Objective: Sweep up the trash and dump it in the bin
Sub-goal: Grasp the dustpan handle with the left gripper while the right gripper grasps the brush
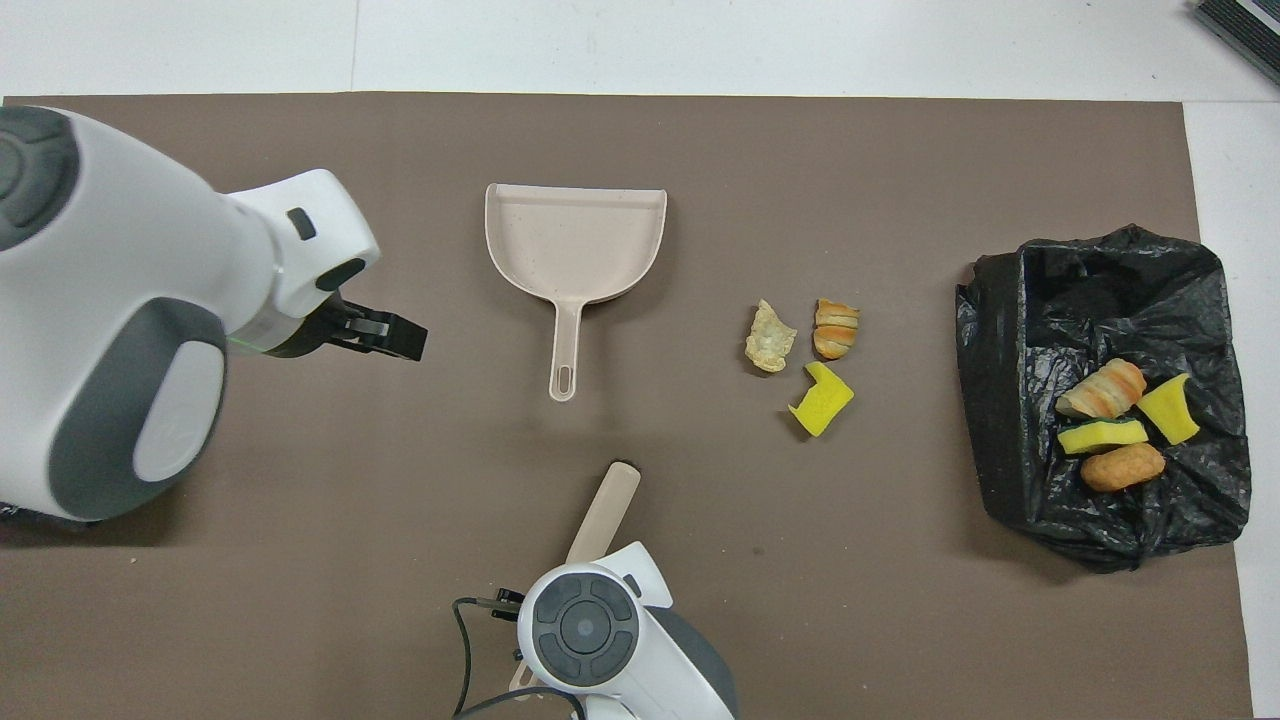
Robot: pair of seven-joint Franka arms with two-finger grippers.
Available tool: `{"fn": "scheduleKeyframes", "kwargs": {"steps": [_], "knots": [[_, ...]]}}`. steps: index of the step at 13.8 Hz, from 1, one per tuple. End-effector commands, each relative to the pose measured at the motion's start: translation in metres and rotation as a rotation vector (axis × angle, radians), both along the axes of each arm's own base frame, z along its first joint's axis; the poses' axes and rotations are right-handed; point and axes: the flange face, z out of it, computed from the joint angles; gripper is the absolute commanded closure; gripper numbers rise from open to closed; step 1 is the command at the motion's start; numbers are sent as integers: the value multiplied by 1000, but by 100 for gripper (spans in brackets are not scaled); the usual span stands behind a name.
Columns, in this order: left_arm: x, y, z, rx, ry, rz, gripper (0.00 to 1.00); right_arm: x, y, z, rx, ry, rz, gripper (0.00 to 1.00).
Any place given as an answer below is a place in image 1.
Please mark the black bag lined bin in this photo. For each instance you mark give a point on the black bag lined bin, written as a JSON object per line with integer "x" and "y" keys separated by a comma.
{"x": 1030, "y": 350}

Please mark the beige plastic dustpan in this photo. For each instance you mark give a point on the beige plastic dustpan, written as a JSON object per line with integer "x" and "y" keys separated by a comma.
{"x": 575, "y": 240}

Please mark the large striped croissant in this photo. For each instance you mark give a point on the large striped croissant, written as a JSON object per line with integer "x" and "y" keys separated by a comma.
{"x": 1100, "y": 392}

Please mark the yellow sponge with green side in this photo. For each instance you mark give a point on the yellow sponge with green side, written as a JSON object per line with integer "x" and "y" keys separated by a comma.
{"x": 1100, "y": 436}

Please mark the beige hand brush black bristles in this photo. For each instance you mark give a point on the beige hand brush black bristles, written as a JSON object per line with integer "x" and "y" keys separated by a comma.
{"x": 605, "y": 510}

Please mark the brown table mat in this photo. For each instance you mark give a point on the brown table mat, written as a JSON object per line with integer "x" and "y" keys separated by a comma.
{"x": 700, "y": 150}

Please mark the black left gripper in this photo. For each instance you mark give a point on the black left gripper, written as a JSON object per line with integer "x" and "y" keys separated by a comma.
{"x": 310, "y": 330}

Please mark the pale pastry piece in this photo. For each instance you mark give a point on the pale pastry piece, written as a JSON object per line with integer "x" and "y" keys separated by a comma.
{"x": 770, "y": 338}

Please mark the small striped croissant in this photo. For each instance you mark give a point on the small striped croissant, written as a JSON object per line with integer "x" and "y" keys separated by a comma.
{"x": 836, "y": 330}

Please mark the dark ribbed panel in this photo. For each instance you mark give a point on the dark ribbed panel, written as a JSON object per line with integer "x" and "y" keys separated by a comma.
{"x": 1250, "y": 30}

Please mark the notched yellow sponge piece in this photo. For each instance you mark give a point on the notched yellow sponge piece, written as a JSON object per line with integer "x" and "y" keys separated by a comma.
{"x": 822, "y": 402}

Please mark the brown bread roll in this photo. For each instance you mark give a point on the brown bread roll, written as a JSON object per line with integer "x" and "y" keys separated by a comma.
{"x": 1122, "y": 467}

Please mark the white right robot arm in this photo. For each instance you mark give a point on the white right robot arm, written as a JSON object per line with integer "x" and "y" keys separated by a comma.
{"x": 585, "y": 625}

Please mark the curved yellow sponge piece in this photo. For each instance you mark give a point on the curved yellow sponge piece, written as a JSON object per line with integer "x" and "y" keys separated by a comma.
{"x": 1168, "y": 412}

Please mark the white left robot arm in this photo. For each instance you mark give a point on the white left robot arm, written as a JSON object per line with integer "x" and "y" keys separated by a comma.
{"x": 130, "y": 280}

